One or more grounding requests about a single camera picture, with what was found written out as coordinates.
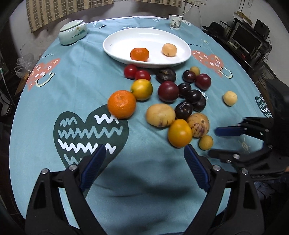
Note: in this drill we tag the white oval plate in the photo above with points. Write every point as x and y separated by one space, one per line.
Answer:
119 45

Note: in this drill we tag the dark water chestnut small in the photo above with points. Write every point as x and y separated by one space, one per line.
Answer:
200 105

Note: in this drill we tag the woven bamboo curtain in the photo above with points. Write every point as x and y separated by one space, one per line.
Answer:
41 13

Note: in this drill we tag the black shelf with electronics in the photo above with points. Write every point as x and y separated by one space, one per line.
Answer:
246 46

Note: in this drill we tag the small yellow-green longan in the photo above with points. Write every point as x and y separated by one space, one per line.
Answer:
195 70

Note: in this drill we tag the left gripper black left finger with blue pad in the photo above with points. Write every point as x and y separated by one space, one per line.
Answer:
45 212

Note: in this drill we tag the pale yellow round fruit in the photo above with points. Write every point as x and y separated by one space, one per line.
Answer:
230 98

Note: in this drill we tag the yellow pepino melon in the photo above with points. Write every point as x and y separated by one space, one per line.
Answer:
160 115

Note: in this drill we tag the large red plum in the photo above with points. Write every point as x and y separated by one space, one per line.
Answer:
168 91

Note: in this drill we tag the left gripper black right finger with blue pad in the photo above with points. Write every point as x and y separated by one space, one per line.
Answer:
231 205

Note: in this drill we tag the dark cherry plum upper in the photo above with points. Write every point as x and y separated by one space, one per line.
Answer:
189 76

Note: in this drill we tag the orange-yellow persimmon fruit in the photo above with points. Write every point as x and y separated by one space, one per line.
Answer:
179 133

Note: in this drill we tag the dark water chestnut large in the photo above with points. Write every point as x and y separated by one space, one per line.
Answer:
166 74

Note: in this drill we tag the red tomato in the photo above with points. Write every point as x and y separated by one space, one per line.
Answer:
130 71
142 74

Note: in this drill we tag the large orange mandarin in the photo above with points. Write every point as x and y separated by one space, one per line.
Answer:
121 104

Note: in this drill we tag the pale peach round fruit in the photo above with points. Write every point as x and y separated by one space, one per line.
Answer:
169 50

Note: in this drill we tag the striped pepino melon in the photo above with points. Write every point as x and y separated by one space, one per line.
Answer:
199 124

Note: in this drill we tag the crumpled plastic bag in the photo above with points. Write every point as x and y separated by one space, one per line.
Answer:
24 65

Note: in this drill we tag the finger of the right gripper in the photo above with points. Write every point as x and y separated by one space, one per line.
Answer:
257 162
257 127

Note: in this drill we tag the celadon lidded ceramic jar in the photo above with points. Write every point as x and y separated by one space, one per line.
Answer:
72 32

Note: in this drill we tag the patterned paper cup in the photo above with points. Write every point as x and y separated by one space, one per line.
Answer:
175 21

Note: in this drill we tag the small orange mandarin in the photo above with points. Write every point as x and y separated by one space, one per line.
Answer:
139 54

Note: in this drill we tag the blue patterned tablecloth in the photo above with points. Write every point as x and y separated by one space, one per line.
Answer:
147 186

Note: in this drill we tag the yellow-green orange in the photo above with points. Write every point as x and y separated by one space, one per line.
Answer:
142 89

